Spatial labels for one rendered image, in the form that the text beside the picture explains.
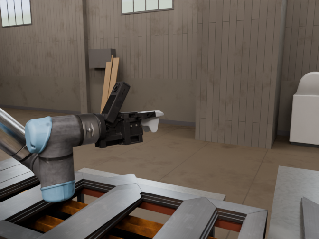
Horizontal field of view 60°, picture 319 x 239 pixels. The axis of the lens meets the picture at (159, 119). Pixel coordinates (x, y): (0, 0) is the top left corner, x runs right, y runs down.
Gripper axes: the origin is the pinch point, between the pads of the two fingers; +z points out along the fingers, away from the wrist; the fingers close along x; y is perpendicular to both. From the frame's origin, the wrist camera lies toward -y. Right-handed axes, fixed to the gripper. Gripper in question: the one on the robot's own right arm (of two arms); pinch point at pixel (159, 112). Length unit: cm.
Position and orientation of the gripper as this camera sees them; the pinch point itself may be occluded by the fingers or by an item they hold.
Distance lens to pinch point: 79.8
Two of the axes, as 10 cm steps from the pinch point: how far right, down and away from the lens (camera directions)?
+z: 8.0, -1.1, 5.9
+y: 0.8, 9.9, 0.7
